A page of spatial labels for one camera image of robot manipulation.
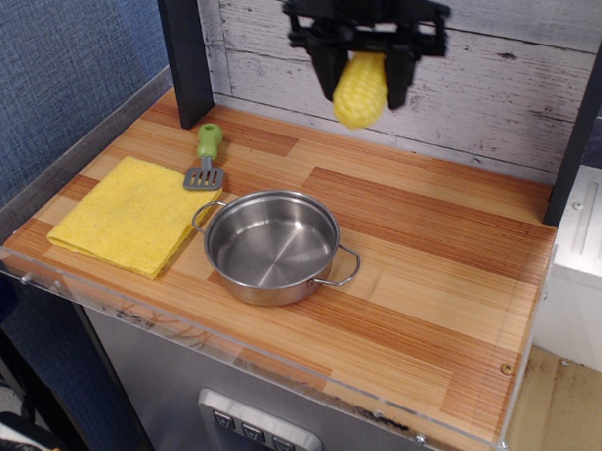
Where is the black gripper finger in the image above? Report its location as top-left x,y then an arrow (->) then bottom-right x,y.
386,49 -> 416,110
307,42 -> 348,99

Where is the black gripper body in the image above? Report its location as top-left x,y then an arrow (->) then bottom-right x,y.
283,0 -> 450,61

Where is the yellow toy corn cob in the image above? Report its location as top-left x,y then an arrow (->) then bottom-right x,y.
333,52 -> 388,130

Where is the stainless steel pot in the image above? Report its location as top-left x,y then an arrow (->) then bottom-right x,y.
191,190 -> 361,307

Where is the yellow folded cloth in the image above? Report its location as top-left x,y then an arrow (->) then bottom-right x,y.
47,157 -> 222,279

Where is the white box with grey lid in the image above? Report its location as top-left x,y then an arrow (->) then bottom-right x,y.
533,166 -> 602,373

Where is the stainless steel cabinet front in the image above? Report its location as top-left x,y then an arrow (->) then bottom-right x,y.
84,308 -> 437,451

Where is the silver control panel with buttons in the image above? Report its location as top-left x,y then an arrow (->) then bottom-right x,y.
198,388 -> 322,451

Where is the clear acrylic edge guard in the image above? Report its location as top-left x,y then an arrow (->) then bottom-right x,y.
0,206 -> 556,451

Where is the green handled grey spatula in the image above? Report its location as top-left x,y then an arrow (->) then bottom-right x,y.
183,124 -> 224,191

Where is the black left post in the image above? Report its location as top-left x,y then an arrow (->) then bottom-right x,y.
157,0 -> 215,130

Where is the black post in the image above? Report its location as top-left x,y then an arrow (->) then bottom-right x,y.
157,0 -> 215,130
535,0 -> 602,227

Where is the black right post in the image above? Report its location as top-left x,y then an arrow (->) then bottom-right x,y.
535,0 -> 602,227

